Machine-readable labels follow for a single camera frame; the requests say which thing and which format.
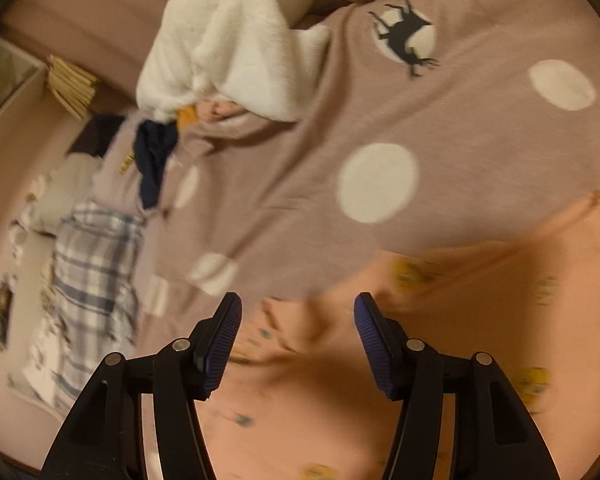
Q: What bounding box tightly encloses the navy blue cloth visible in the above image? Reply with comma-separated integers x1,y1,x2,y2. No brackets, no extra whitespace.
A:
134,119,181,210

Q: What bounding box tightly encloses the pink curtain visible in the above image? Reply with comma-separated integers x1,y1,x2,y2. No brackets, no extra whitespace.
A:
0,0,191,106

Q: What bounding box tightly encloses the white plush goose toy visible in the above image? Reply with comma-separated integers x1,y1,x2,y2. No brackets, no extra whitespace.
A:
136,0,433,131

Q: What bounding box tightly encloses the dark brown pillow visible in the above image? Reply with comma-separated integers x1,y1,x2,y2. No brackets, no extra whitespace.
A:
70,114,126,158

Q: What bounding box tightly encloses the plaid grey white pillow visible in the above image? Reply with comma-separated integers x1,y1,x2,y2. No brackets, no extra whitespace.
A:
22,201,146,411

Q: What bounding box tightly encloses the yellow tassel bundle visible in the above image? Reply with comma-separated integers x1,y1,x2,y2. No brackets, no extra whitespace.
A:
46,55,100,120

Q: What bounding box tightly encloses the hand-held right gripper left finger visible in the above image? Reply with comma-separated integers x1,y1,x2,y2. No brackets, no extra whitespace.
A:
39,292,243,480

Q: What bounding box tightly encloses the orange cartoon print shirt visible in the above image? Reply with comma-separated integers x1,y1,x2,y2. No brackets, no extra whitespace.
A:
140,190,600,480

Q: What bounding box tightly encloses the brown polka dot blanket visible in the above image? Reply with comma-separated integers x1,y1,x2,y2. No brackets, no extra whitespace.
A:
90,0,600,346

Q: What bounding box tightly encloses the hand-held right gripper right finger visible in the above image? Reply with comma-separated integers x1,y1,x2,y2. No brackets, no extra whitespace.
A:
354,291,563,480

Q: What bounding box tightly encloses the cream white pillow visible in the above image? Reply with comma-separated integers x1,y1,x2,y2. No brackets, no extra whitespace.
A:
30,155,103,233

